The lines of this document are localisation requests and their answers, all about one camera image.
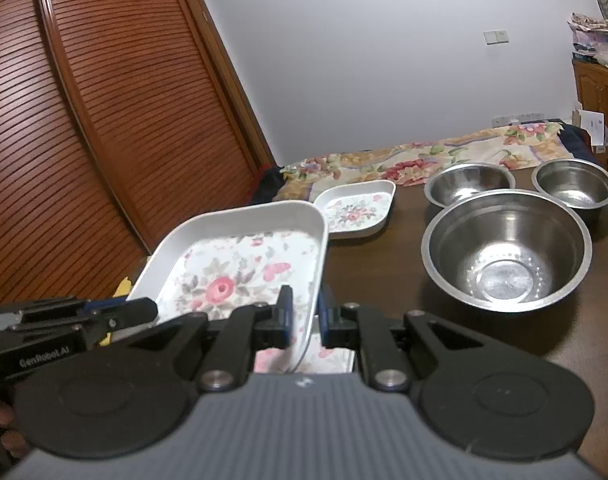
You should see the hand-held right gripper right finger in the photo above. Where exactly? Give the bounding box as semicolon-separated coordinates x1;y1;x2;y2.
318;285;485;392

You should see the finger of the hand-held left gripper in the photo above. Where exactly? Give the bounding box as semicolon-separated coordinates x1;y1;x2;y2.
0;297;129;323
81;297;159;348

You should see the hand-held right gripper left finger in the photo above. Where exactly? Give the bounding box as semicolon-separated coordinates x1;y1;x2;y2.
128;285;293;392

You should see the large white floral plate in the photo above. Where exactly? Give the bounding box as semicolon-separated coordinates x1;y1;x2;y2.
126;200;357;376

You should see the small white floral plate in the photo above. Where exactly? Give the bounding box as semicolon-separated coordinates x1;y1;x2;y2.
313;179;397;240

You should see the large steel bowl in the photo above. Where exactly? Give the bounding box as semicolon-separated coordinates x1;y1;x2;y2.
421;189;594;313

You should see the medium shallow steel bowl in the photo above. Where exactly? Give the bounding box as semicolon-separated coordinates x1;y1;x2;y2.
424;162;517;208

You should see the dark cloth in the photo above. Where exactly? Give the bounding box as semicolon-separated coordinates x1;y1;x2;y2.
251;165;289;206

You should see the floral blanket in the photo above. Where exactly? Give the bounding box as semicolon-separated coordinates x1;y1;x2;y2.
256;120;592;206

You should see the wooden louvered wardrobe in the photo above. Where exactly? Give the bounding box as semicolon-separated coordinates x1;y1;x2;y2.
0;0;279;311

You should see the small deep steel bowl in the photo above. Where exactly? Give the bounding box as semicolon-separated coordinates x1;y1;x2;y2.
531;159;608;225

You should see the white paper envelope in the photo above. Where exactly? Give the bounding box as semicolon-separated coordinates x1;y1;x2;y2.
579;109;607;148

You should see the wooden cabinet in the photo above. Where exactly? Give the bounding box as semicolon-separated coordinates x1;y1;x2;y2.
571;59;608;186

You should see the floral patterned box pile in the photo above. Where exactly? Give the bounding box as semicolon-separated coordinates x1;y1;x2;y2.
568;10;608;66

